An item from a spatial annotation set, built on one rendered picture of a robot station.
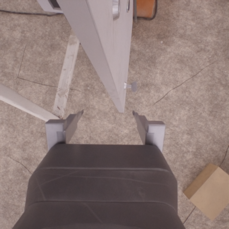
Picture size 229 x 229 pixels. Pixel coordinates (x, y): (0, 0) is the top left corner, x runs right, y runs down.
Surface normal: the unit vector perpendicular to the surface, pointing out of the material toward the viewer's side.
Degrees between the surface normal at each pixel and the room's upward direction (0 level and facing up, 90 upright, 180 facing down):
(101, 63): 90
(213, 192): 0
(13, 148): 0
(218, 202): 0
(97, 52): 90
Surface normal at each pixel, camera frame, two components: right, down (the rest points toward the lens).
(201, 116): -0.10, -0.11
